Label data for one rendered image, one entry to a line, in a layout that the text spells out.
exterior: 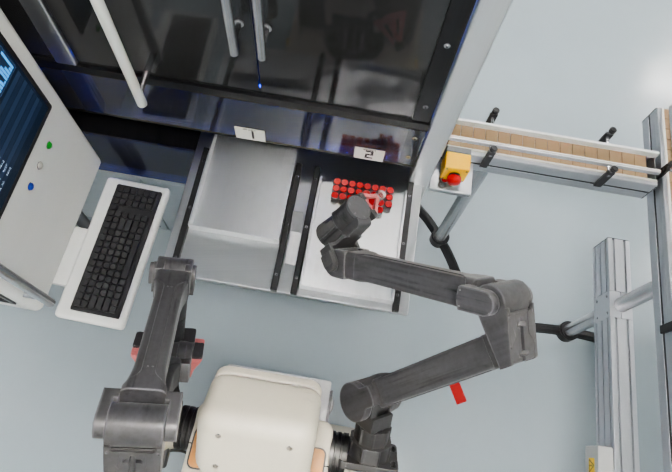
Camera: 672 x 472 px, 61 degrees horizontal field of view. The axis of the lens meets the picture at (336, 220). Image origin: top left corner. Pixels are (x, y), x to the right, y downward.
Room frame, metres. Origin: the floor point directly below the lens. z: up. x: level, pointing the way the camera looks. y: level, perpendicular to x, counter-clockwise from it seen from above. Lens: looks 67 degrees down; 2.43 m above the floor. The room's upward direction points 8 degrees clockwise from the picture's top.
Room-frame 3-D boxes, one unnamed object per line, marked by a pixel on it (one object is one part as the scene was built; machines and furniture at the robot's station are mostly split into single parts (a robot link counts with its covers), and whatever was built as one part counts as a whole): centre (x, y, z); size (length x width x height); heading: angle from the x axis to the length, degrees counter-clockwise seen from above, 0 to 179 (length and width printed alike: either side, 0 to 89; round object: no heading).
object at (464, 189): (0.88, -0.33, 0.87); 0.14 x 0.13 x 0.02; 179
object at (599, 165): (0.97, -0.61, 0.92); 0.69 x 0.16 x 0.16; 89
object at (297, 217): (0.58, 0.11, 0.91); 0.14 x 0.03 x 0.06; 179
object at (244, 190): (0.74, 0.28, 0.90); 0.34 x 0.26 x 0.04; 179
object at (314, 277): (0.61, -0.06, 0.90); 0.34 x 0.26 x 0.04; 179
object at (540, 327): (0.64, -1.02, 0.07); 0.50 x 0.08 x 0.14; 89
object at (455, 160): (0.84, -0.32, 0.99); 0.08 x 0.07 x 0.07; 179
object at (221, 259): (0.66, 0.11, 0.87); 0.70 x 0.48 x 0.02; 89
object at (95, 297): (0.50, 0.62, 0.82); 0.40 x 0.14 x 0.02; 177
